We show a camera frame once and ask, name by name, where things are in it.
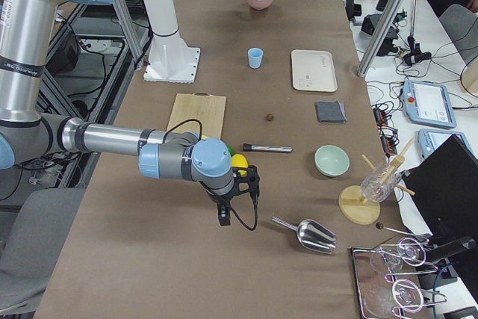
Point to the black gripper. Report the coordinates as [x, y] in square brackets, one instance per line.
[217, 200]

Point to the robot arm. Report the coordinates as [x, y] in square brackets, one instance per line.
[26, 27]

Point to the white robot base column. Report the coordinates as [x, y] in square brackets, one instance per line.
[170, 59]

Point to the light blue plastic cup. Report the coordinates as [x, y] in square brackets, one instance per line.
[255, 56]

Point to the steel ice scoop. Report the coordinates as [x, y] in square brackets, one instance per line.
[311, 235]

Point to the wooden cup tree stand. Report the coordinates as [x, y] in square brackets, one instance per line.
[361, 203]

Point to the yellow lemon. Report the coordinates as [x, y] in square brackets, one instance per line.
[240, 163]

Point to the green lime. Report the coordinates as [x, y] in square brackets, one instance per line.
[231, 150]

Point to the steel muddler black tip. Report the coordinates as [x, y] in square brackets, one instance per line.
[248, 147]

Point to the wooden cutting board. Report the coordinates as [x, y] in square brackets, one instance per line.
[208, 109]

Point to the cream plastic tray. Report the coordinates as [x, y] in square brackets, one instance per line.
[313, 70]

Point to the light green bowl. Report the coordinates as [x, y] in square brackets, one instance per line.
[331, 160]

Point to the grey folded cloth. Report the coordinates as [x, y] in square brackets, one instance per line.
[330, 112]

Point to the clear glass on stand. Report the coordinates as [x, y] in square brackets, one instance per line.
[380, 183]

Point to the wine glass rack tray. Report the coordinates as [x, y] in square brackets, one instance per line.
[386, 279]

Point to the black monitor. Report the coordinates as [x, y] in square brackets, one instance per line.
[445, 186]

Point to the aluminium frame post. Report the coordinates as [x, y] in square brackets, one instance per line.
[379, 34]

